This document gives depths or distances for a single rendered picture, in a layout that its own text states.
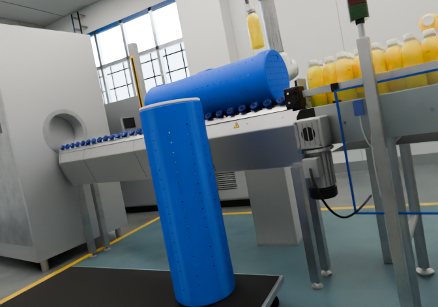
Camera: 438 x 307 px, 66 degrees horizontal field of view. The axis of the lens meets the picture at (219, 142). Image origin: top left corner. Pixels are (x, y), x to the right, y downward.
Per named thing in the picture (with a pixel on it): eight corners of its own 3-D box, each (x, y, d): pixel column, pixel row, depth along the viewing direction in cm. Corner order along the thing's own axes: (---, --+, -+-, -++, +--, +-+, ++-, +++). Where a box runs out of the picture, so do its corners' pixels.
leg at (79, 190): (94, 255, 290) (79, 184, 287) (98, 255, 286) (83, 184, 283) (88, 257, 285) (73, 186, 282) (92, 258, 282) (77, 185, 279)
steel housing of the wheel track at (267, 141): (94, 180, 306) (86, 143, 304) (329, 157, 178) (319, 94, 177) (64, 188, 283) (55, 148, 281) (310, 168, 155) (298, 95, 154)
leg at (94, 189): (107, 248, 301) (94, 180, 298) (112, 249, 298) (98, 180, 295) (102, 251, 296) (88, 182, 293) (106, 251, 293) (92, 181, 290)
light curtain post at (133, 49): (171, 240, 290) (132, 45, 282) (176, 240, 287) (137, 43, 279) (165, 243, 285) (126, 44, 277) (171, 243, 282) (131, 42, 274)
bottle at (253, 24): (262, 48, 180) (256, 14, 179) (266, 44, 173) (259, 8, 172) (250, 50, 179) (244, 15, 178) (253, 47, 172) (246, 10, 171)
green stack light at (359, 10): (352, 25, 119) (350, 10, 119) (371, 18, 115) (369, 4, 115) (347, 22, 114) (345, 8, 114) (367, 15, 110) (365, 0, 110)
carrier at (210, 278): (240, 298, 144) (231, 271, 173) (203, 97, 140) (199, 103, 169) (175, 313, 141) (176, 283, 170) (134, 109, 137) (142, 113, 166)
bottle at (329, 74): (337, 102, 144) (330, 59, 143) (324, 104, 151) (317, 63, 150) (348, 100, 148) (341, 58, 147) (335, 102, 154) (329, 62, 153)
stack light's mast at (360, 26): (355, 42, 119) (347, -3, 118) (374, 36, 115) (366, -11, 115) (350, 40, 114) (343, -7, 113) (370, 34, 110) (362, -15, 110)
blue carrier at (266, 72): (178, 124, 237) (169, 85, 235) (294, 100, 186) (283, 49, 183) (149, 131, 214) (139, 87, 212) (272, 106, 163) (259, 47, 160)
